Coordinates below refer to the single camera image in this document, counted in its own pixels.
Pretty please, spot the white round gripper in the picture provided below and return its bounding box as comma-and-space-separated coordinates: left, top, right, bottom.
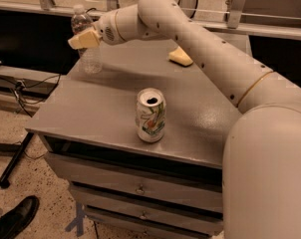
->
68, 11, 120, 50

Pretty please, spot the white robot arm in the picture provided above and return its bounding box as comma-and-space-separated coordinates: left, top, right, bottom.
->
69, 0, 301, 239

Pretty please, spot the bottom grey drawer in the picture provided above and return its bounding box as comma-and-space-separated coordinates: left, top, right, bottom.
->
84, 205, 210, 239

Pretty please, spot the yellow sponge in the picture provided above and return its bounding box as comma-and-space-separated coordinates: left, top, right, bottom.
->
168, 47, 193, 67

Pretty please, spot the grey drawer cabinet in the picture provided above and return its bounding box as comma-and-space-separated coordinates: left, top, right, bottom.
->
25, 22, 254, 239

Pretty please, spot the black cables bundle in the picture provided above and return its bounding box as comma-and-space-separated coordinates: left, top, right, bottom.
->
0, 73, 63, 118

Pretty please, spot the top grey drawer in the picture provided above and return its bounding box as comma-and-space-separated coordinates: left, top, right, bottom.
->
45, 152, 222, 213

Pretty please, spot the black leather shoe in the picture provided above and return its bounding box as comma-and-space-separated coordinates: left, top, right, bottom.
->
0, 195, 40, 239

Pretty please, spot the clear plastic water bottle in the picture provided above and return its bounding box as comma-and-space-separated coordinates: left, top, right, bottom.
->
71, 4, 102, 76

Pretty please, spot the middle grey drawer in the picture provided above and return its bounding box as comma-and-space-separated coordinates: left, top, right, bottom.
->
68, 183, 224, 236

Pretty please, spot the metal window rail frame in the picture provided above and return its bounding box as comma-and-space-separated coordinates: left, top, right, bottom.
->
0, 0, 301, 40

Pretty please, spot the black stand leg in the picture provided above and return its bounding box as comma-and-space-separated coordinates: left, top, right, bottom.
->
0, 132, 33, 189

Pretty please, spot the white green 7up can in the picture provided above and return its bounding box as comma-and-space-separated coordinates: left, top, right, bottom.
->
136, 88, 166, 142

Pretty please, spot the grey drawer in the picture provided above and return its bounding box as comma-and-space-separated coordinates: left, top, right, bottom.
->
84, 205, 210, 239
68, 183, 224, 236
45, 152, 222, 213

